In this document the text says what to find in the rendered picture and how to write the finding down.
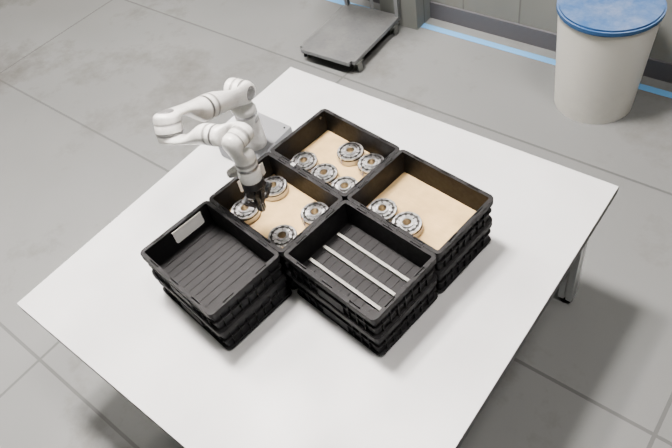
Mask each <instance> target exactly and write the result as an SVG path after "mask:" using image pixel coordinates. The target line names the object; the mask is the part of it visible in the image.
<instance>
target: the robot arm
mask: <svg viewBox="0 0 672 448"><path fill-rule="evenodd" d="M255 94H256V88H255V86H254V84H253V83H252V82H250V81H248V80H244V79H239V78H233V77H232V78H229V79H227V80H226V82H225V84H224V89H223V91H213V92H208V93H205V94H202V95H200V96H198V97H196V98H194V99H192V100H190V101H188V102H185V103H183V104H180V105H177V106H174V107H171V108H168V109H165V110H162V111H159V112H158V113H156V114H155V115H154V116H153V125H154V129H155V134H156V138H157V140H158V142H159V143H161V144H163V145H208V146H214V147H223V149H224V150H225V152H226V153H227V154H228V155H229V156H230V158H231V159H232V160H233V161H234V164H235V165H234V166H232V167H231V168H230V169H229V170H227V172H226V173H227V176H228V177H229V178H233V177H236V176H238V177H239V180H240V182H241V185H242V188H243V190H244V196H245V197H244V199H241V200H240V202H241V203H242V204H243V205H245V206H248V207H253V208H256V207H257V209H258V210H259V211H262V212H264V211H265V210H266V204H265V199H267V198H268V197H269V194H270V190H271V187H272V184H273V183H272V182H270V181H269V180H266V181H265V180H264V177H263V174H262V171H261V168H260V166H259V164H258V162H257V159H256V156H255V153H254V151H258V150H261V149H263V148H264V147H265V146H266V144H267V139H266V136H265V132H264V129H263V126H262V123H261V120H260V117H259V114H258V111H257V108H256V105H255V104H254V103H253V102H252V100H253V98H254V97H255ZM229 110H230V111H231V112H232V113H233V114H234V116H235V119H236V121H237V122H230V123H224V124H213V123H203V124H200V125H198V126H196V127H195V128H194V129H193V130H192V131H190V132H189V133H188V134H184V129H183V124H182V116H183V115H184V116H188V117H190V118H192V119H194V120H197V121H201V122H207V121H209V120H211V119H213V118H215V117H217V116H219V115H221V114H223V113H225V112H227V111H229ZM265 192H266V194H265ZM248 198H249V199H253V201H254V202H252V201H249V200H248Z"/></svg>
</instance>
